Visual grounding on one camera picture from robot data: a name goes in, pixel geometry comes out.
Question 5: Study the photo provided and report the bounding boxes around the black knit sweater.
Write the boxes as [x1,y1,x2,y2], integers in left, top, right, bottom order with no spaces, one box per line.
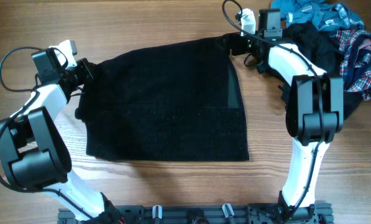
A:
[75,33,249,161]

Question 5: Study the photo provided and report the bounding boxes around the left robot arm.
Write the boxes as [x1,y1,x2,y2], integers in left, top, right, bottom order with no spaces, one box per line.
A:
[0,40,125,223]

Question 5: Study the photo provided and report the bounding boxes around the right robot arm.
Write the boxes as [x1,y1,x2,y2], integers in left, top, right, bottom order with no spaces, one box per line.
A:
[222,8,344,223]

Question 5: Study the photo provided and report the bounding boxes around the black garment underneath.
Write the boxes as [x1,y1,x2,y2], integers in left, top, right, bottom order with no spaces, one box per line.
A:
[278,21,362,120]

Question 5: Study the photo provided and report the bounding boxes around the blue patterned garment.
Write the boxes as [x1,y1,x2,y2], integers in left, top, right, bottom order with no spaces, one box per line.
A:
[270,0,365,32]

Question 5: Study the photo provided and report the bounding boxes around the red plaid shirt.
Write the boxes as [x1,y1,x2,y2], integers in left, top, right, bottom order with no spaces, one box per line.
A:
[329,30,371,101]

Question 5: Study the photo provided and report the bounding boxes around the right black camera cable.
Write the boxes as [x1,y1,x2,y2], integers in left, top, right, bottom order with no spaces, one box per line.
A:
[221,0,326,222]

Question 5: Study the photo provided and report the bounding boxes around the black camera cable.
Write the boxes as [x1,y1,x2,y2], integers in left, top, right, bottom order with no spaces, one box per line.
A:
[0,46,94,220]
[221,0,326,222]

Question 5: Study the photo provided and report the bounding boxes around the left black camera cable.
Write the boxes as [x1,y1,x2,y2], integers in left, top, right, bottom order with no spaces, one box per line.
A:
[0,46,94,220]

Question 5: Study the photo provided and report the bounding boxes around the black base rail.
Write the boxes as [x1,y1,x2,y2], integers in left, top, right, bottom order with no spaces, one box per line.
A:
[57,203,334,224]

